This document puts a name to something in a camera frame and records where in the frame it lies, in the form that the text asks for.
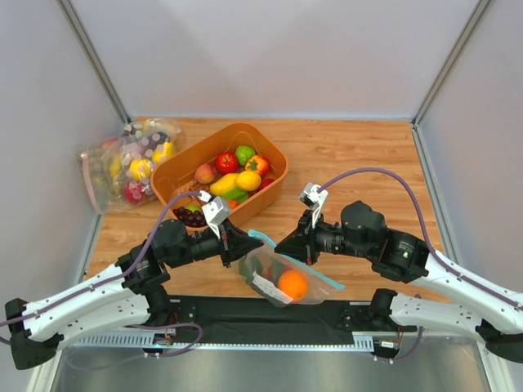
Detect fake orange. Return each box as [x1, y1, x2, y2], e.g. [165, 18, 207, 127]
[277, 270, 309, 301]

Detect blue zip top bag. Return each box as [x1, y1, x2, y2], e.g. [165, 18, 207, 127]
[240, 229, 345, 308]

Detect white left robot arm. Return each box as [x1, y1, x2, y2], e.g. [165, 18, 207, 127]
[5, 220, 264, 370]

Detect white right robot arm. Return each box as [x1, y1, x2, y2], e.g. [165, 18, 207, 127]
[275, 201, 522, 363]

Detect purple fake grapes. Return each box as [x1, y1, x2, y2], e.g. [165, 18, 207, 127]
[174, 207, 207, 228]

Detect small green fake fruit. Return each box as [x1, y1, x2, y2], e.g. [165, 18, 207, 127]
[185, 206, 203, 214]

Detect green fake mango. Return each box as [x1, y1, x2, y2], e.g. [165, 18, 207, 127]
[221, 188, 249, 204]

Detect brown fake waffle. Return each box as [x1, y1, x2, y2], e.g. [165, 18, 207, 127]
[188, 182, 212, 202]

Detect yellow fake lemon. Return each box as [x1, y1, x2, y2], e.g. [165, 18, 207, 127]
[235, 171, 262, 192]

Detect yellow fake mango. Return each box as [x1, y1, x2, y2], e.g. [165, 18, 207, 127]
[209, 173, 239, 196]

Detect red fake fruit in basket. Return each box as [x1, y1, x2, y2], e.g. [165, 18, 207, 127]
[257, 179, 275, 191]

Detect pink fake peach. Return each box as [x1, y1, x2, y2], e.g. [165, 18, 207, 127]
[194, 163, 216, 185]

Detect orange fake tomato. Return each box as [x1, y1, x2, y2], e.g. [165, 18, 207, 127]
[244, 155, 270, 177]

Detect red fake apple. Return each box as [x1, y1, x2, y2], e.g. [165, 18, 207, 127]
[214, 152, 239, 176]

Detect green fake pepper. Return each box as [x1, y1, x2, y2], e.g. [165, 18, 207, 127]
[235, 145, 256, 167]

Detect pink zip top bag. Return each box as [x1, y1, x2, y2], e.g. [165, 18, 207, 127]
[78, 136, 156, 215]

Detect polka dot plastic bag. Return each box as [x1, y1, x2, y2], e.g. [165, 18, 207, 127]
[120, 118, 181, 183]

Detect orange plastic basket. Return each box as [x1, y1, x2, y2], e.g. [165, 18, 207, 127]
[150, 122, 290, 245]

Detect black base mat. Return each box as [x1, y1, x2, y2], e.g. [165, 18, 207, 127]
[144, 296, 416, 342]

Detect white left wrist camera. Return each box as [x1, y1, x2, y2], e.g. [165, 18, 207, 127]
[199, 191, 231, 239]

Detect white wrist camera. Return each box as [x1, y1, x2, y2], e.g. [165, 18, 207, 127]
[298, 182, 329, 229]
[199, 191, 231, 239]

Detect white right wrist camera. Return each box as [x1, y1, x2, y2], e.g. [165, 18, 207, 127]
[298, 182, 329, 229]

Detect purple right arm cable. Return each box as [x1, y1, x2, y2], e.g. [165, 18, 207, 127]
[318, 167, 523, 364]

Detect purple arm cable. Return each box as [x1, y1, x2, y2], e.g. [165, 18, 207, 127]
[318, 167, 523, 364]
[0, 189, 212, 360]

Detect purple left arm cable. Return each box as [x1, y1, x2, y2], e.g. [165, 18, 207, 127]
[0, 189, 212, 360]

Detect grey slotted cable duct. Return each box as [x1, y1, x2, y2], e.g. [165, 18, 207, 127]
[72, 330, 400, 353]

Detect left aluminium frame post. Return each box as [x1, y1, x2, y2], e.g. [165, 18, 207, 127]
[56, 0, 131, 123]

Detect aluminium frame post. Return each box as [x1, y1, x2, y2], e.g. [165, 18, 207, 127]
[56, 0, 131, 123]
[411, 0, 495, 126]

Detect right aluminium frame post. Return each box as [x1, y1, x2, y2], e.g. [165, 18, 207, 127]
[411, 0, 495, 126]

